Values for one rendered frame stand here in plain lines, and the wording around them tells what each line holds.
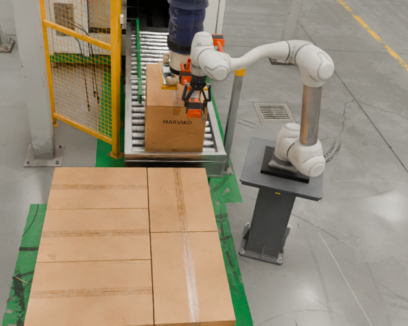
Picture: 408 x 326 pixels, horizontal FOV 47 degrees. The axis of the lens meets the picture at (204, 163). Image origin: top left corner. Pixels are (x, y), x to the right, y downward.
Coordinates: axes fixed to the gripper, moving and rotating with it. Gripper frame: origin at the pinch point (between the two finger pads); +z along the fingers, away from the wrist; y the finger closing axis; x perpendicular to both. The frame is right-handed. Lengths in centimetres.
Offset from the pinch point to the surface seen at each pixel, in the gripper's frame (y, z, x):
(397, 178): -209, 125, -93
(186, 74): 1.7, -1.4, -35.5
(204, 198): -13, 70, -7
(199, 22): -5, -27, -50
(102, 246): 48, 71, 32
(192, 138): -9, 55, -51
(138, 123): 27, 72, -93
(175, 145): 3, 61, -51
